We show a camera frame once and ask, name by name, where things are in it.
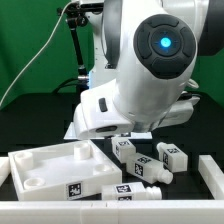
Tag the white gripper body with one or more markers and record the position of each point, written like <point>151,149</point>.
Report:
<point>96,116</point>

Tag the white square tabletop part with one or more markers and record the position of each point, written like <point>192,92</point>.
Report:
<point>59,172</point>

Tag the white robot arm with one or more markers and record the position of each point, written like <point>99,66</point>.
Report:
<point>148,53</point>

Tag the white base tag sheet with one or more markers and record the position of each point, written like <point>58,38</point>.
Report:
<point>70,134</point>

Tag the black camera stand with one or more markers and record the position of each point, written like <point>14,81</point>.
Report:
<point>76,16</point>

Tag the white left obstacle wall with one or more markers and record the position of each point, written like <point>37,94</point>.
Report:
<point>4,169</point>

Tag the white right obstacle wall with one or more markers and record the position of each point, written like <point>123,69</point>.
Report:
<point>212,176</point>

